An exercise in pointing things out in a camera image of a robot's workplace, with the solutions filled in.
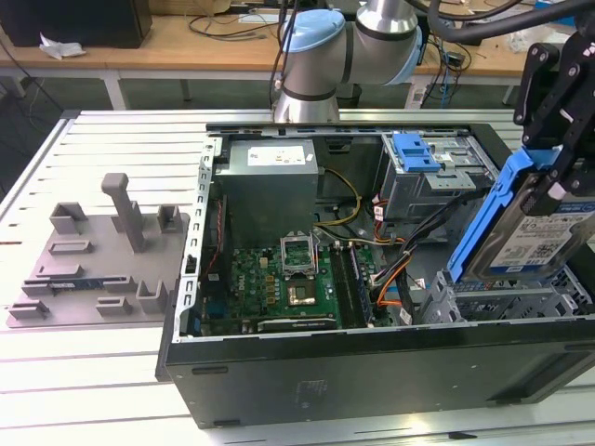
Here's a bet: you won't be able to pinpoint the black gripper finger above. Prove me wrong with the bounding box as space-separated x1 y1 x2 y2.
513 43 562 150
522 111 595 216

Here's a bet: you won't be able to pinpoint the hard disk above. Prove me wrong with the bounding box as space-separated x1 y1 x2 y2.
446 146 595 284

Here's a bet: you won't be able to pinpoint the grey metal disk bay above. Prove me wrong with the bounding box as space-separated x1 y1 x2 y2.
416 267 582 324

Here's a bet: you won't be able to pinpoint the clear plastic bag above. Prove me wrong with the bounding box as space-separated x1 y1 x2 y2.
506 32 531 55

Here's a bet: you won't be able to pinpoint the wooden desk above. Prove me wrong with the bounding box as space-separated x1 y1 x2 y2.
413 0 595 106
0 8 289 111

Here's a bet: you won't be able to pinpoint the blue drive latch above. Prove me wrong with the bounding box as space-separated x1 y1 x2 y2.
391 133 442 174

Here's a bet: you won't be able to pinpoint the grey optical drive cage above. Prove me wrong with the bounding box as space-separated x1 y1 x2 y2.
376 132 503 233

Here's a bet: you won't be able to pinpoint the black waste bin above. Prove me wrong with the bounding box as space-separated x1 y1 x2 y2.
337 82 363 111

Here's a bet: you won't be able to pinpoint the black RAM slot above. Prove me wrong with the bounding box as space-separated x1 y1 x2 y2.
330 243 357 329

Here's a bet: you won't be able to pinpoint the grey power supply unit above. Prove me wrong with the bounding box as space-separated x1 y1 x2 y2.
213 138 322 247

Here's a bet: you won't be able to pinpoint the black PC case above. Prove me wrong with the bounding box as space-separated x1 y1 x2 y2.
153 121 595 431

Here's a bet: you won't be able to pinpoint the CPU socket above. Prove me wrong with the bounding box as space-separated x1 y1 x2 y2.
285 276 317 308

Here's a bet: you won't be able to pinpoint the metal socket cover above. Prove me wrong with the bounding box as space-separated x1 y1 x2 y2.
278 230 320 278

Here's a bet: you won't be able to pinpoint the black graphics card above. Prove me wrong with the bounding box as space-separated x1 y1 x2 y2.
255 315 338 332

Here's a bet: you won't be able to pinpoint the green motherboard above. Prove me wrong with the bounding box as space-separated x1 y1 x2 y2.
199 241 373 334

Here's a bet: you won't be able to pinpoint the large black box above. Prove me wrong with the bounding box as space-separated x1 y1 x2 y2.
0 0 153 50

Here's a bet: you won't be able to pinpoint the crumpled white paper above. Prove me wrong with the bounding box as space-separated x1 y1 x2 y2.
37 31 87 60

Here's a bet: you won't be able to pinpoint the grey parts rack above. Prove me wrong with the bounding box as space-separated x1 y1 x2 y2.
5 172 192 330

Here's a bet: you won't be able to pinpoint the black camera cable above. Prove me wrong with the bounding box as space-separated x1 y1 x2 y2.
425 0 580 46

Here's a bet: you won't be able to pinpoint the black cable bundle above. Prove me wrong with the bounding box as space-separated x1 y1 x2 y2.
371 185 489 287

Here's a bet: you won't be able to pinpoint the yellow and black wires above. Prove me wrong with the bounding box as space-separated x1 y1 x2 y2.
315 167 364 229

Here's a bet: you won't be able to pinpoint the orange wire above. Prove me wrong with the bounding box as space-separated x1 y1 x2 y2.
376 267 410 308

